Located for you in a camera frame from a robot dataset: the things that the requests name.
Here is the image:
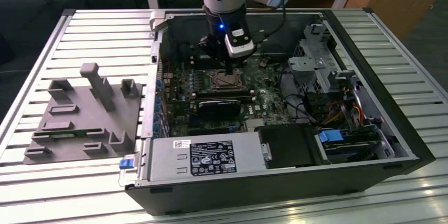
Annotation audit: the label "silver CPU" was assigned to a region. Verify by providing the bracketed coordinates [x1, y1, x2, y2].
[215, 73, 238, 87]

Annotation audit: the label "metal socket cover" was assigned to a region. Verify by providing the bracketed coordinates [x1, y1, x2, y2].
[210, 70, 243, 90]

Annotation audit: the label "CPU socket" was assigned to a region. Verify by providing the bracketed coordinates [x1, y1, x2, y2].
[208, 69, 243, 90]

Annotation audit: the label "black drive bay cover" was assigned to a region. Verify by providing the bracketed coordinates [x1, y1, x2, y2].
[256, 124, 323, 169]

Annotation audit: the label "green motherboard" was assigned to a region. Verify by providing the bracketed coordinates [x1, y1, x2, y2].
[163, 55, 299, 137]

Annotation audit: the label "black graphics card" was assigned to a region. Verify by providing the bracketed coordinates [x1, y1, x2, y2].
[198, 99, 243, 120]

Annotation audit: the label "metal drive cage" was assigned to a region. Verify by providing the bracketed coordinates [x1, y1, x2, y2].
[287, 24, 362, 94]

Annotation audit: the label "silver chipset heatsink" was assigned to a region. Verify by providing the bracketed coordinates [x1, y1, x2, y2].
[246, 119, 267, 132]

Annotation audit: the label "grey power supply unit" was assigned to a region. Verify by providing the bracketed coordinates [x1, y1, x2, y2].
[146, 136, 271, 183]

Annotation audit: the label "grey parts rack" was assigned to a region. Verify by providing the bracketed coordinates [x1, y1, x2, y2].
[22, 62, 147, 166]

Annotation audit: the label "hard disk in blue carrier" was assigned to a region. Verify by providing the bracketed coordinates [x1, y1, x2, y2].
[318, 129, 384, 164]

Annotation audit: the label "blue case latch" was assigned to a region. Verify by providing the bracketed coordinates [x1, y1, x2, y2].
[119, 155, 138, 170]

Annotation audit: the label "green RAM stick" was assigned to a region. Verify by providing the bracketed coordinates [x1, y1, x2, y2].
[48, 132, 88, 139]

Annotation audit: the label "black PC case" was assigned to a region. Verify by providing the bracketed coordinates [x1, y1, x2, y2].
[124, 7, 438, 216]

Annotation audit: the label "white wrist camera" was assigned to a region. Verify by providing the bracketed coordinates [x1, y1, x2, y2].
[223, 26, 256, 59]

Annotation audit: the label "black cables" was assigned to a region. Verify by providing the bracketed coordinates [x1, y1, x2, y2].
[283, 94, 326, 127]

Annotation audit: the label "coloured power wires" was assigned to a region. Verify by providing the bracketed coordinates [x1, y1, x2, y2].
[324, 84, 367, 127]

